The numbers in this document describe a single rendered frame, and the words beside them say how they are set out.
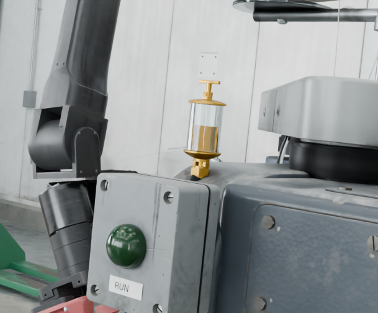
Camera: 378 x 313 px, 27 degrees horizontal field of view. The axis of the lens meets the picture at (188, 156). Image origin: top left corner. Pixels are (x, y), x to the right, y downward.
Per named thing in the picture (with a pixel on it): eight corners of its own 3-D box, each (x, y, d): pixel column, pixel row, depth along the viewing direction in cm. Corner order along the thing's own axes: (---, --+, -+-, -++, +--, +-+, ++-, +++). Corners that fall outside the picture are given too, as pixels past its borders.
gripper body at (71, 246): (138, 282, 89) (121, 221, 91) (89, 287, 80) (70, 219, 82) (93, 299, 92) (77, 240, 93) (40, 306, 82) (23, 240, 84)
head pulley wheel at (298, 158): (267, 169, 64) (270, 140, 64) (321, 171, 71) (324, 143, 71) (367, 184, 58) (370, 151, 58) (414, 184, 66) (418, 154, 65)
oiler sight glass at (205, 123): (179, 148, 59) (184, 102, 58) (199, 149, 61) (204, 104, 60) (205, 152, 57) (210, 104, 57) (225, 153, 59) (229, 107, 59)
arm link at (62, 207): (26, 192, 89) (54, 174, 85) (74, 189, 94) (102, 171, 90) (41, 249, 87) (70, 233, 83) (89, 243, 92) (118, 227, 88)
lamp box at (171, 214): (84, 299, 54) (97, 171, 54) (129, 292, 58) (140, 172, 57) (166, 326, 50) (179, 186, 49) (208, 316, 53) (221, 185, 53)
